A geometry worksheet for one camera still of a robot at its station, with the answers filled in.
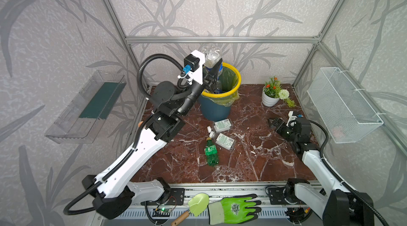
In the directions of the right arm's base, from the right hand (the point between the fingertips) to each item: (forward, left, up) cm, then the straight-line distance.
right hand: (273, 117), depth 86 cm
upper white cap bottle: (0, +29, -10) cm, 31 cm away
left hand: (-5, +31, +45) cm, 55 cm away
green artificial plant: (+21, -4, 0) cm, 21 cm away
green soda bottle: (-15, +34, -10) cm, 39 cm away
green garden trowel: (-39, +40, -13) cm, 57 cm away
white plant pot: (+18, -3, -7) cm, 19 cm away
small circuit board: (-41, +56, -15) cm, 71 cm away
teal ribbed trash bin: (+17, +28, +2) cm, 33 cm away
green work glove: (-41, +24, -11) cm, 49 cm away
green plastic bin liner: (+23, +23, +6) cm, 33 cm away
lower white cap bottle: (-9, +28, -10) cm, 31 cm away
